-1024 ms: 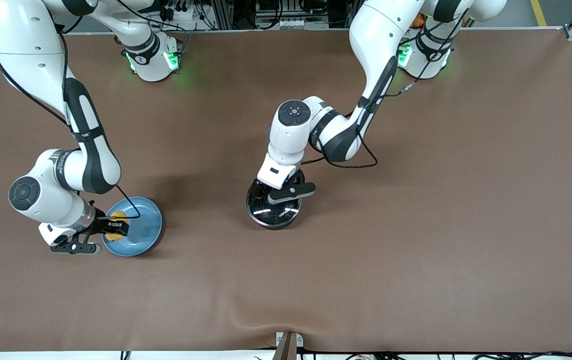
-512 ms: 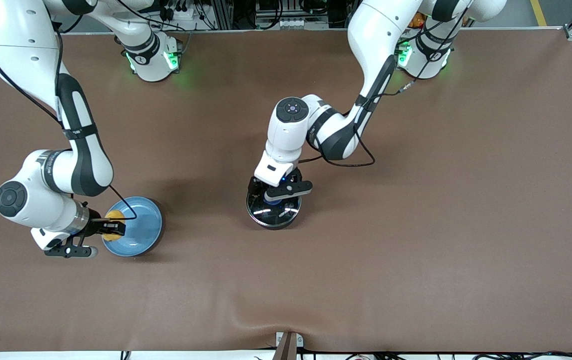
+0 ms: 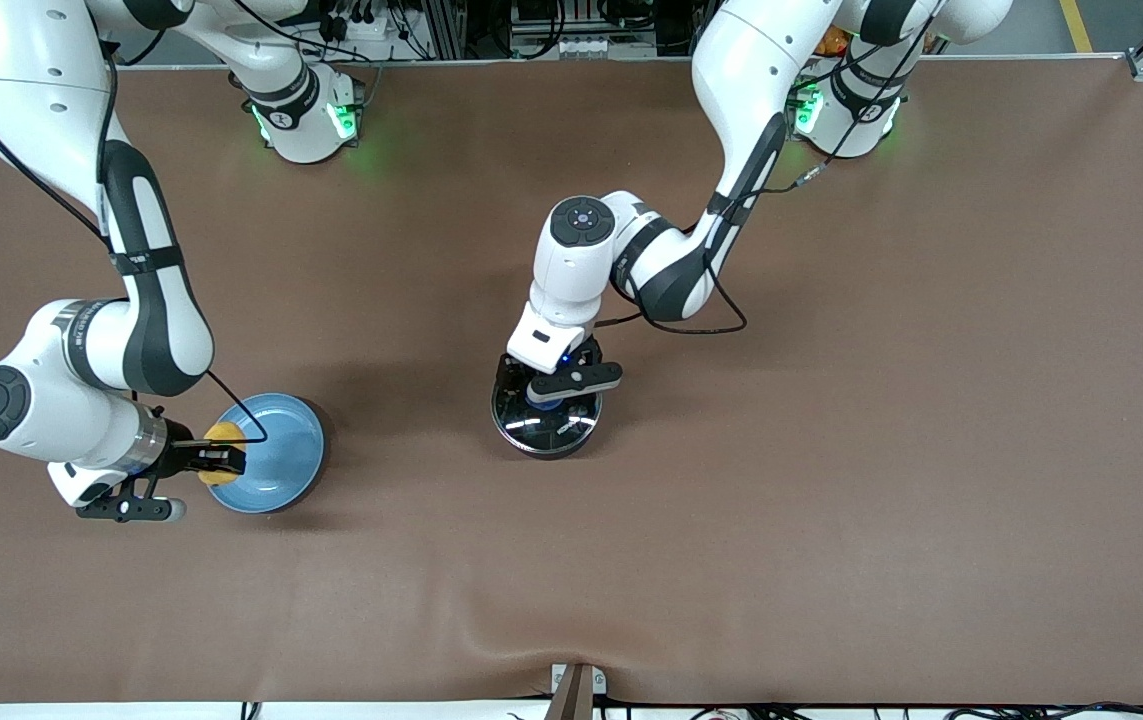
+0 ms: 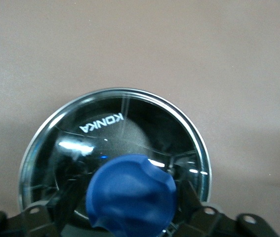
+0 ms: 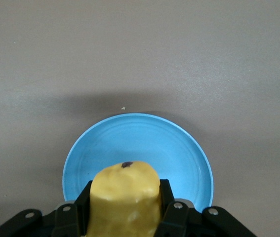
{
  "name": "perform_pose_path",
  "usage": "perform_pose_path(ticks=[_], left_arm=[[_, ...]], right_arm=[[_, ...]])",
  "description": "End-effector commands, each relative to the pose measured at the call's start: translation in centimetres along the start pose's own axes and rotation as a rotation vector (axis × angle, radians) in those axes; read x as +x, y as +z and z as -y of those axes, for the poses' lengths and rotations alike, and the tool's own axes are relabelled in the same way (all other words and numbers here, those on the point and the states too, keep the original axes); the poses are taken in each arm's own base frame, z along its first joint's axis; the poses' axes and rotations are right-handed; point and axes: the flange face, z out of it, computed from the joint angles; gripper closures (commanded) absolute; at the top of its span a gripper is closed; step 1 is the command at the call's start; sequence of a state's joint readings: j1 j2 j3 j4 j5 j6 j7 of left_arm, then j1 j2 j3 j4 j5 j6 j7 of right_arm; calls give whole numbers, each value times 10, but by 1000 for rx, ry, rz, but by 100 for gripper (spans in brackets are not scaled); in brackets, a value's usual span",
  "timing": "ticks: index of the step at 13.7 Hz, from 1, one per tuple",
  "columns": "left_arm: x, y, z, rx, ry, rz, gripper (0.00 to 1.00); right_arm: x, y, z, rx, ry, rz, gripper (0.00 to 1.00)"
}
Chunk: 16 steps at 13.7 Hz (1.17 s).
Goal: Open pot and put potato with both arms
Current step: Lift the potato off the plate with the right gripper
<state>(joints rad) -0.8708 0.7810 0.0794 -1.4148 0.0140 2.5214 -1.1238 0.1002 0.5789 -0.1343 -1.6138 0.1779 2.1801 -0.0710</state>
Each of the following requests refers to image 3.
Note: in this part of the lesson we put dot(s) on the blue round plate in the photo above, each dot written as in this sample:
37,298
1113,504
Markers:
286,470

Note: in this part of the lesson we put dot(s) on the glass lid with blue knob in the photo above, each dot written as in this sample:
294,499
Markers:
561,430

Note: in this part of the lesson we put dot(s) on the pile of orange bags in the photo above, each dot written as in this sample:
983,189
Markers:
831,42

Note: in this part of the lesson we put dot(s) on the yellow potato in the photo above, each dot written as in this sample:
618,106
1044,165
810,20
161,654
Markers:
223,432

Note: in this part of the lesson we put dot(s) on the brown table cover sheet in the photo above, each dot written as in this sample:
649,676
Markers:
831,500

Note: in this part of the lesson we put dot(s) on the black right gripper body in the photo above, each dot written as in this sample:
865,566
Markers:
178,458

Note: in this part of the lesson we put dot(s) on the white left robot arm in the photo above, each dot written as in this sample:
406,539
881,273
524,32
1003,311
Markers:
571,270

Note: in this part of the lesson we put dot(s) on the brown camera post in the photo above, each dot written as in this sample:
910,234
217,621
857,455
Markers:
571,700

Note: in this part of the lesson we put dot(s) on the small metal edge bracket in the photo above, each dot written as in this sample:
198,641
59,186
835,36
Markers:
599,682

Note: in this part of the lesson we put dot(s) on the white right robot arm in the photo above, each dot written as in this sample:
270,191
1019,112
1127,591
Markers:
31,80

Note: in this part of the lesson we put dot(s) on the white power strip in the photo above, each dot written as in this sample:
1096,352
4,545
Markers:
371,30

